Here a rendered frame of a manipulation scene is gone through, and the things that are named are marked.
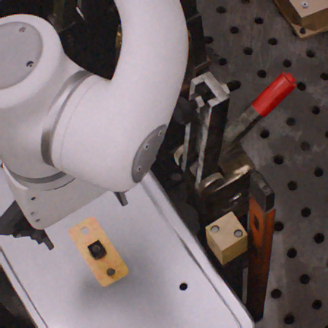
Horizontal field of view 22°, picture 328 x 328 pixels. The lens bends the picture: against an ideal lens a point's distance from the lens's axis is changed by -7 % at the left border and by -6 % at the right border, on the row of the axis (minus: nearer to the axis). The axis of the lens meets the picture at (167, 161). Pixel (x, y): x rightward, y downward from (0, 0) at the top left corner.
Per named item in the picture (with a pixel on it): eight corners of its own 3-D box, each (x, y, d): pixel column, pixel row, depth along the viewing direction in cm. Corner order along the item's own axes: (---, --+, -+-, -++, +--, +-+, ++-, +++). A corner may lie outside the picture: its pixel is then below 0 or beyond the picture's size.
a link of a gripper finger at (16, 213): (47, 172, 79) (61, 193, 84) (-16, 214, 78) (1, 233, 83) (53, 181, 79) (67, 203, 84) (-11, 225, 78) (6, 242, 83)
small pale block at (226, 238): (214, 310, 126) (203, 227, 93) (233, 298, 126) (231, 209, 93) (226, 326, 124) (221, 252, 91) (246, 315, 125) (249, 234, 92)
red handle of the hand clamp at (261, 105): (178, 157, 96) (276, 60, 90) (189, 159, 98) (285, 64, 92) (199, 187, 94) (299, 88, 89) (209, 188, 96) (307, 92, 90)
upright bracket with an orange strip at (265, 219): (245, 307, 125) (249, 173, 80) (253, 303, 126) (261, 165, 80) (255, 321, 124) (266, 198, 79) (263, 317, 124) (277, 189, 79)
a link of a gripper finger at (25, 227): (26, 200, 83) (41, 224, 89) (1, 216, 83) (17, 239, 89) (41, 226, 82) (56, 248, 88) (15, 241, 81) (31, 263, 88)
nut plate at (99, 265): (66, 230, 101) (64, 228, 100) (93, 215, 101) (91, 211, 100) (102, 288, 97) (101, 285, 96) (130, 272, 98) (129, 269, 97)
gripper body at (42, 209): (75, 82, 76) (94, 138, 86) (-18, 142, 74) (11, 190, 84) (116, 145, 73) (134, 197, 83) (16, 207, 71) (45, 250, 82)
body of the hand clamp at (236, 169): (195, 256, 130) (178, 156, 98) (234, 232, 131) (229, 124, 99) (216, 286, 127) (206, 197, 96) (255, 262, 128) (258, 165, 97)
